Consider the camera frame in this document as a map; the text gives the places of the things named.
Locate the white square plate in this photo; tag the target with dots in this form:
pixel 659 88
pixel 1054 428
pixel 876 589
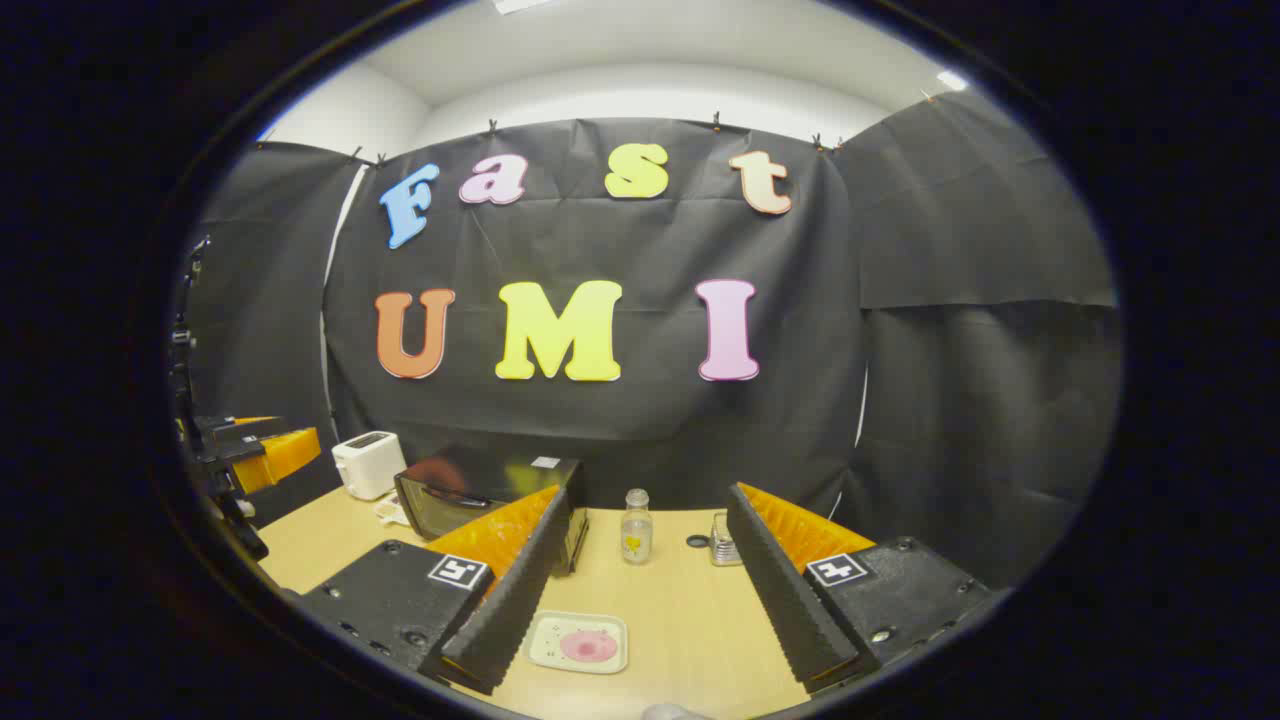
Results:
pixel 545 645

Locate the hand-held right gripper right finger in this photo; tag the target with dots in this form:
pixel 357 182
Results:
pixel 780 590

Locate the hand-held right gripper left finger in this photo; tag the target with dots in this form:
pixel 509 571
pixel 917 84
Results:
pixel 520 590

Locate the black backdrop cloth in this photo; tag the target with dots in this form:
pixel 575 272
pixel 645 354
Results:
pixel 600 250

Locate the black electric oven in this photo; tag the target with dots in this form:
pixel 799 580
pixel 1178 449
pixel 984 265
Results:
pixel 470 480

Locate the white divided bean dish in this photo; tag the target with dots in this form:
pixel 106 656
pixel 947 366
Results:
pixel 390 511

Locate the clear glass bottle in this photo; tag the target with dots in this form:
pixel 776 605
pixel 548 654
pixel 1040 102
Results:
pixel 636 530

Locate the white toaster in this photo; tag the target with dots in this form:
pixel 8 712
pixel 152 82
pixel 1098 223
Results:
pixel 366 465

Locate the pink ham slice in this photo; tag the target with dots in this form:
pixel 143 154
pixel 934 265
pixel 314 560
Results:
pixel 588 646

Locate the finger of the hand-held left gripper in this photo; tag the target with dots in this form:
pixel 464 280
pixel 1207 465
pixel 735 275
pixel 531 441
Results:
pixel 240 428
pixel 285 455

